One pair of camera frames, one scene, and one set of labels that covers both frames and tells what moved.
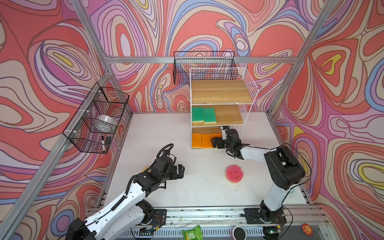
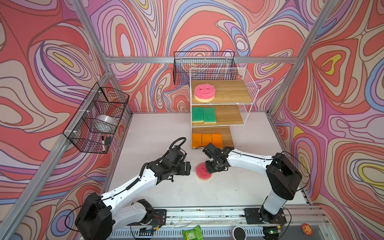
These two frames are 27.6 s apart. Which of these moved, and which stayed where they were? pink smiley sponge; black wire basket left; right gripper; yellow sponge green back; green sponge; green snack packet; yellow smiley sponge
Moved: yellow smiley sponge; pink smiley sponge; right gripper
Stayed: yellow sponge green back; black wire basket left; green sponge; green snack packet
